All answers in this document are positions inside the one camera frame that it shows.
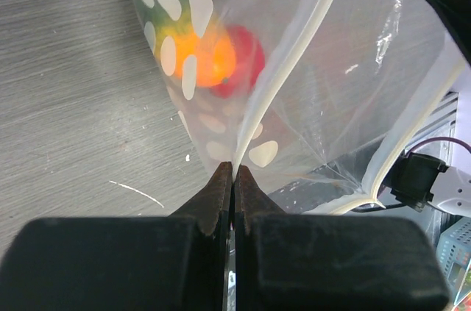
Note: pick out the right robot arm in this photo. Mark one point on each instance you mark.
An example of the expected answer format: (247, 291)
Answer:
(417, 180)

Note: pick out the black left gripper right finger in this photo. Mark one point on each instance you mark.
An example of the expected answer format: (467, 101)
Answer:
(250, 200)

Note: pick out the yellow green mango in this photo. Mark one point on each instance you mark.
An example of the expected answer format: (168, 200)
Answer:
(178, 29)

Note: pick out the red apple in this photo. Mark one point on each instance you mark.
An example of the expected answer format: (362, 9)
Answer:
(250, 61)

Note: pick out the clear dotted zip bag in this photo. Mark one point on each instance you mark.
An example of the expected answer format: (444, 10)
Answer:
(345, 87)

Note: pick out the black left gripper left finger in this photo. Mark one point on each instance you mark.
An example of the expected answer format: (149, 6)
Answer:
(213, 199)

